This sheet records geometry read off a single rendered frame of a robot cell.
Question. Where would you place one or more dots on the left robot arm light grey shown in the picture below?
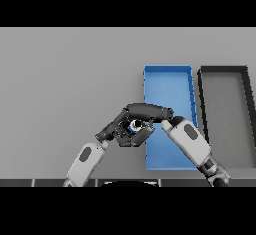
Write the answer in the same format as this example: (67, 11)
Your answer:
(87, 160)

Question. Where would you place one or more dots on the right robot hand dark grey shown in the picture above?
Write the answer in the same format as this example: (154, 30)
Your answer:
(148, 111)

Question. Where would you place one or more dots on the left robot hand dark grey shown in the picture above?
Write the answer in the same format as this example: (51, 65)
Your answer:
(111, 129)

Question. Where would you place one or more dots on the dark grey bin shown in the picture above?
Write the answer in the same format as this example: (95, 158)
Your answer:
(226, 119)

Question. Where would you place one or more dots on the blue bin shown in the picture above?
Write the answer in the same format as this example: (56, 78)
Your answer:
(166, 89)

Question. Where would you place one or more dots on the right robot arm light grey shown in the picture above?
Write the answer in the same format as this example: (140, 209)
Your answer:
(191, 144)

